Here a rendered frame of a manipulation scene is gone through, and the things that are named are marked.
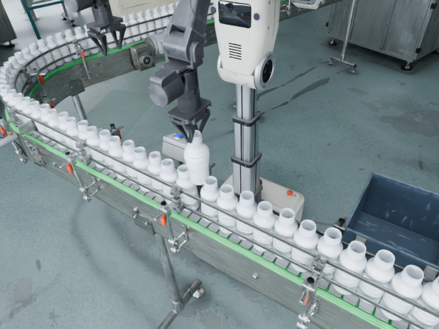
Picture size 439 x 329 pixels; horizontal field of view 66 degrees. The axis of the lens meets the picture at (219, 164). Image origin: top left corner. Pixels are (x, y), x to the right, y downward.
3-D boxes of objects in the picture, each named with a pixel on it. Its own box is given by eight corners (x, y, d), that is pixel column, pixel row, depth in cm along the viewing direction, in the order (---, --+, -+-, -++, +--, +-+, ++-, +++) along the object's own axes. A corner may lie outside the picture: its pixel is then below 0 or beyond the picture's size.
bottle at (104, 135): (110, 162, 130) (98, 127, 119) (125, 162, 129) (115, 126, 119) (106, 173, 125) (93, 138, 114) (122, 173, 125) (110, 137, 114)
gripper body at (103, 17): (86, 31, 105) (79, 5, 101) (111, 20, 112) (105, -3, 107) (100, 34, 103) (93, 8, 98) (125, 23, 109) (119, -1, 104)
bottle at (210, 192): (200, 209, 108) (198, 173, 97) (219, 207, 109) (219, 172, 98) (202, 224, 104) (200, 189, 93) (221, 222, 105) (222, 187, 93)
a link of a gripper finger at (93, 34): (93, 55, 111) (84, 27, 105) (110, 47, 115) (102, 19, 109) (107, 59, 108) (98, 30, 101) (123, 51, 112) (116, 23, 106)
